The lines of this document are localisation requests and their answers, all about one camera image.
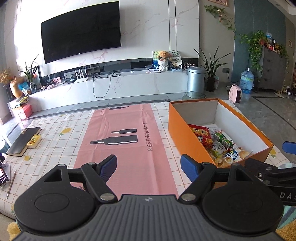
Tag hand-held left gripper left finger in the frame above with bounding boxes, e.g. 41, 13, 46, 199
44, 154, 117, 202

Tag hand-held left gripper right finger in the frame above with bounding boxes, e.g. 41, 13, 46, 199
180, 154, 257, 202

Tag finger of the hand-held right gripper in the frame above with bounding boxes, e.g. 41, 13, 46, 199
245, 158, 296, 183
282, 141, 296, 154

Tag red snack packet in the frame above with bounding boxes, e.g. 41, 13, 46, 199
188, 124, 213, 151

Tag orange cardboard box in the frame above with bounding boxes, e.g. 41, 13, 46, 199
168, 98, 274, 189

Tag green sausage stick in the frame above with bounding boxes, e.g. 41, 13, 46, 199
213, 132, 233, 148

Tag blue and white chip bag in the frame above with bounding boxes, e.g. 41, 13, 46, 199
222, 148, 252, 167

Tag pink table mat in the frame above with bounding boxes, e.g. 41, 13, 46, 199
73, 103, 179, 197

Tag pink space heater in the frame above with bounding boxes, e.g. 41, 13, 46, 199
228, 84, 242, 103

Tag blue water jug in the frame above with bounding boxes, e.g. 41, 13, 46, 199
240, 67, 254, 94

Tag small yellow box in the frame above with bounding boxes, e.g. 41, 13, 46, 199
26, 134, 42, 148

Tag grey cabinet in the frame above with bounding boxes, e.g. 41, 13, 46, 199
258, 47, 289, 91

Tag white marble television console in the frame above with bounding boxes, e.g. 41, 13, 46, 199
7, 68, 192, 118

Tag silver trash bin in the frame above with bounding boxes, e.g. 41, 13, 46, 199
186, 67, 206, 93

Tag black notebook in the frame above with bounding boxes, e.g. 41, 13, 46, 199
6, 127, 42, 156

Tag potted snake plant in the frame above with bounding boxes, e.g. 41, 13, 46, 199
194, 46, 232, 92

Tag white router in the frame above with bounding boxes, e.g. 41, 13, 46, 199
73, 66, 89, 83

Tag grey pen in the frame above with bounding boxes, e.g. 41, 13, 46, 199
6, 170, 17, 199

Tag red box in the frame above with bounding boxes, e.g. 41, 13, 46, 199
11, 103, 32, 118

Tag cluster of small bottles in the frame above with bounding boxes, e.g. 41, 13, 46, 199
265, 32, 288, 55

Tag smartphone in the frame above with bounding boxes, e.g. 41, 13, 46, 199
0, 162, 10, 187

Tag teddy bear bouquet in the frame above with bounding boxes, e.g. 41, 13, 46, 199
158, 50, 170, 71

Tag pile of papers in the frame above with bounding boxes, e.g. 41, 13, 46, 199
8, 96, 30, 109

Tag round painted fan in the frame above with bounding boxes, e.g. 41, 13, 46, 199
168, 50, 183, 66

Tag green picture card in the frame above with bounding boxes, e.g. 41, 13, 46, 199
153, 50, 162, 69

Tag orange vase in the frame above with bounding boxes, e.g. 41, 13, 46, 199
10, 76, 25, 98

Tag orchid plant in glass vase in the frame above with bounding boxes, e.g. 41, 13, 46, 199
18, 54, 41, 93

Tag black television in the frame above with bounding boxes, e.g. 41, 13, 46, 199
41, 1, 122, 65

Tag dried yellow flowers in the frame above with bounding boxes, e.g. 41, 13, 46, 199
0, 68, 14, 85

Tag hanging vine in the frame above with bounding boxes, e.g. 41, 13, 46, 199
205, 5, 243, 40

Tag black cable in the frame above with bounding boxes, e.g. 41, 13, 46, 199
93, 73, 121, 98

